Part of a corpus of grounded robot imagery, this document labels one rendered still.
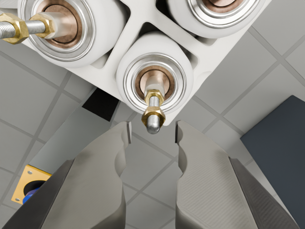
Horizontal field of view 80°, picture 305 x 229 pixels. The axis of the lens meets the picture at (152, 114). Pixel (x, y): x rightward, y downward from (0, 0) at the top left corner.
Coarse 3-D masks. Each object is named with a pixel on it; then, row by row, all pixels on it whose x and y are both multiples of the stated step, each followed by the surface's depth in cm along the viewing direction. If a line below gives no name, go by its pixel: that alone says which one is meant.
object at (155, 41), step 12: (144, 36) 28; (156, 36) 25; (168, 36) 30; (132, 48) 21; (144, 48) 20; (156, 48) 20; (168, 48) 20; (180, 48) 26; (132, 60) 21; (180, 60) 21; (120, 72) 22; (192, 72) 22; (120, 84) 22; (192, 84) 23; (132, 108) 24
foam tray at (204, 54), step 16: (128, 0) 24; (144, 0) 24; (160, 0) 33; (128, 16) 35; (144, 16) 25; (160, 16) 25; (256, 16) 25; (128, 32) 26; (144, 32) 36; (176, 32) 26; (240, 32) 26; (32, 48) 27; (112, 48) 37; (128, 48) 28; (192, 48) 27; (208, 48) 27; (224, 48) 27; (96, 64) 30; (112, 64) 28; (192, 64) 30; (208, 64) 28; (96, 80) 29; (112, 80) 29; (176, 112) 32
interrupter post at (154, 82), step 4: (152, 76) 21; (156, 76) 21; (148, 80) 21; (152, 80) 20; (156, 80) 20; (160, 80) 21; (148, 84) 19; (152, 84) 19; (156, 84) 19; (160, 84) 19; (148, 88) 19; (152, 88) 19; (156, 88) 19; (160, 88) 19; (144, 92) 19; (164, 92) 19; (144, 96) 20
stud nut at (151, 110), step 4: (148, 108) 15; (152, 108) 15; (156, 108) 14; (160, 108) 15; (144, 112) 15; (148, 112) 14; (152, 112) 14; (156, 112) 14; (160, 112) 14; (144, 116) 14; (148, 116) 14; (160, 116) 14; (164, 116) 15; (144, 120) 15; (160, 120) 15; (164, 120) 15; (144, 124) 15; (160, 124) 15
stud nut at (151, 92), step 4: (148, 92) 18; (152, 92) 18; (156, 92) 18; (160, 92) 18; (148, 96) 18; (156, 96) 18; (160, 96) 18; (144, 100) 18; (148, 100) 18; (160, 100) 18; (148, 104) 18; (160, 104) 18
